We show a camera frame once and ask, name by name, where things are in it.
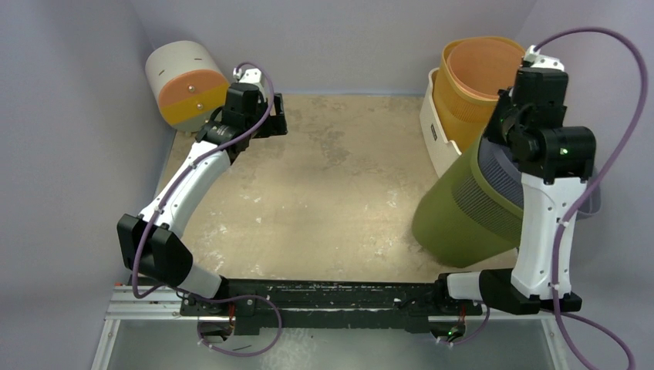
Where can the aluminium frame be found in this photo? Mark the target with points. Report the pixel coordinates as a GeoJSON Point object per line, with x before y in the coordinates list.
{"type": "Point", "coordinates": [152, 334]}

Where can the orange plastic bucket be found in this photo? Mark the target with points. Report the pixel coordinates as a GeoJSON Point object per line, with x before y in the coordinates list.
{"type": "Point", "coordinates": [483, 65]}

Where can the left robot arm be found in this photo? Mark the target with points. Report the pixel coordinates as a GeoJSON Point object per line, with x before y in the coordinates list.
{"type": "Point", "coordinates": [150, 241]}

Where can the grey slatted waste bin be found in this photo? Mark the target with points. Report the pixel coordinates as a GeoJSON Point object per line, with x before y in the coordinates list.
{"type": "Point", "coordinates": [500, 171]}

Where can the cream drawer cabinet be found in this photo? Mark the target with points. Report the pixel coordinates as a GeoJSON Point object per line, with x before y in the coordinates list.
{"type": "Point", "coordinates": [187, 84]}

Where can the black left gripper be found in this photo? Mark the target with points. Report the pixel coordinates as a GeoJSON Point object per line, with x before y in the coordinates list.
{"type": "Point", "coordinates": [274, 125]}

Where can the yellow slatted waste bin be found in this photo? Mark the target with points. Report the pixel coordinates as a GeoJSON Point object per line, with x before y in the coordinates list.
{"type": "Point", "coordinates": [463, 116]}

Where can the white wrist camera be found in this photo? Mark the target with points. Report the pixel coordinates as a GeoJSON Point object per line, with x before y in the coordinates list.
{"type": "Point", "coordinates": [534, 59]}
{"type": "Point", "coordinates": [252, 76]}

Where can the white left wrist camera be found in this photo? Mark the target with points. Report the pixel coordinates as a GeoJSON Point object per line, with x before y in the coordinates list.
{"type": "Point", "coordinates": [252, 76]}

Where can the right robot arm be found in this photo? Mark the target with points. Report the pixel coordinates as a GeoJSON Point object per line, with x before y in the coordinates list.
{"type": "Point", "coordinates": [556, 164]}

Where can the white perforated plastic basket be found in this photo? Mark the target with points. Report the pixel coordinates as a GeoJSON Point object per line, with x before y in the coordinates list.
{"type": "Point", "coordinates": [442, 151]}

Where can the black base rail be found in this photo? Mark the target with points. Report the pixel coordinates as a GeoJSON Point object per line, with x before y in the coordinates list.
{"type": "Point", "coordinates": [251, 305]}

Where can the green slatted waste bin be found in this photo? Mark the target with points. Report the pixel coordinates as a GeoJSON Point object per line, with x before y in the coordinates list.
{"type": "Point", "coordinates": [461, 220]}

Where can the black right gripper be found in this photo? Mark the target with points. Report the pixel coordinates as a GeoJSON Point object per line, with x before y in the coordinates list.
{"type": "Point", "coordinates": [541, 85]}

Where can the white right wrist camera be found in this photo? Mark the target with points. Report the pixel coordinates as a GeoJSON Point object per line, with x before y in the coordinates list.
{"type": "Point", "coordinates": [534, 59]}

